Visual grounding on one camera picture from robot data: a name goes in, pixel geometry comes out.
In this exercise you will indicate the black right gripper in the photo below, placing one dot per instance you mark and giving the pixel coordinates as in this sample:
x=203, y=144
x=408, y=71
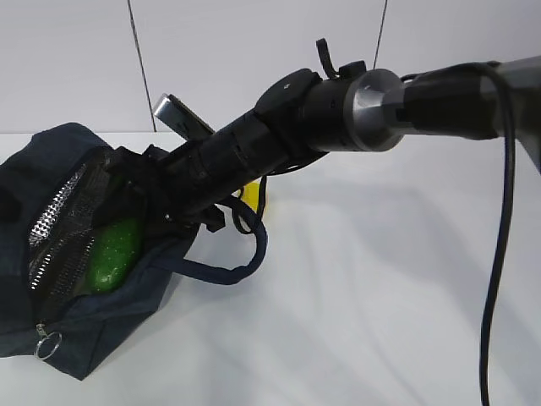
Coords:
x=185, y=184

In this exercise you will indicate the green cucumber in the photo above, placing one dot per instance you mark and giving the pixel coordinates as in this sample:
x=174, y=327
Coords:
x=114, y=252

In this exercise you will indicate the navy blue lunch bag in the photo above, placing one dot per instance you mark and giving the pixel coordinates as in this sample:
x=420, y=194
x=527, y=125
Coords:
x=51, y=191

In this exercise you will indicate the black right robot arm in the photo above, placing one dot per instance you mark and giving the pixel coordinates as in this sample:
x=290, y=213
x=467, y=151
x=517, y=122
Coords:
x=307, y=115

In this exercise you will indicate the yellow lemon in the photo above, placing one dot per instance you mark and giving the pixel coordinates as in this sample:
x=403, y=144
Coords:
x=250, y=195

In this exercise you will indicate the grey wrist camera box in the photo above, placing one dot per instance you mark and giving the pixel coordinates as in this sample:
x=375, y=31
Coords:
x=181, y=119

